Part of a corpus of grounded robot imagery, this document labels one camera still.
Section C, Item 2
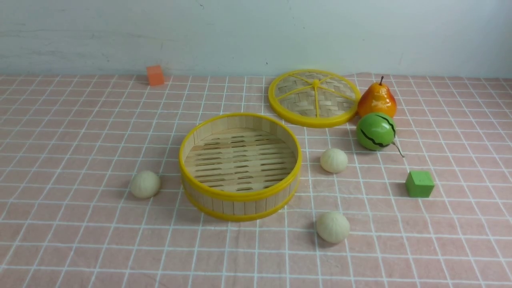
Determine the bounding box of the white bun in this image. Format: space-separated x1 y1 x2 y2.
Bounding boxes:
130 171 161 199
315 211 350 244
320 148 348 174

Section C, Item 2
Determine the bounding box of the yellow rimmed bamboo steamer tray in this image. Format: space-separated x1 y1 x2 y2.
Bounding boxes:
179 113 302 221

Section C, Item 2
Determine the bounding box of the yellow rimmed bamboo steamer lid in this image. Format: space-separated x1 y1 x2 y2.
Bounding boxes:
268 69 361 129

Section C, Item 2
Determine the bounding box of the green toy watermelon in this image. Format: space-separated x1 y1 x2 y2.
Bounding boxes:
356 112 405 158

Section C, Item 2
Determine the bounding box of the orange cube block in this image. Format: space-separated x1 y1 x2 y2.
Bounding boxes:
146 64 165 87

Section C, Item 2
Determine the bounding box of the orange toy pear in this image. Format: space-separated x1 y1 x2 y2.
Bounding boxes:
357 76 397 118

